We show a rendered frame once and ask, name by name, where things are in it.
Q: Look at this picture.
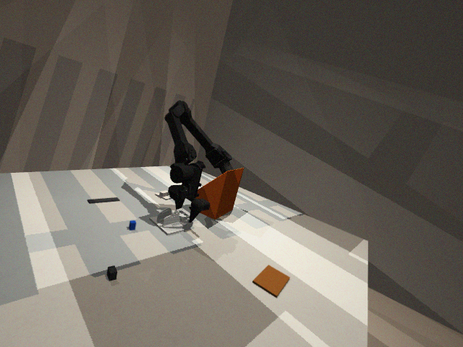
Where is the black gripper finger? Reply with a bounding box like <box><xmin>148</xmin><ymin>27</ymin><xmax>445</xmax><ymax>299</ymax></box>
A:
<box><xmin>175</xmin><ymin>199</ymin><xmax>185</xmax><ymax>210</ymax></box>
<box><xmin>189</xmin><ymin>207</ymin><xmax>201</xmax><ymax>223</ymax></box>

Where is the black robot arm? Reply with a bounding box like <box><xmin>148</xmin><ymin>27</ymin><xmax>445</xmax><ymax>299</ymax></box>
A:
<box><xmin>164</xmin><ymin>100</ymin><xmax>233</xmax><ymax>201</ymax></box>

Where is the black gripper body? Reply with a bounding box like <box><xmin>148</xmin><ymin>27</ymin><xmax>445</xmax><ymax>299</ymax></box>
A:
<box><xmin>182</xmin><ymin>181</ymin><xmax>210</xmax><ymax>211</ymax></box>

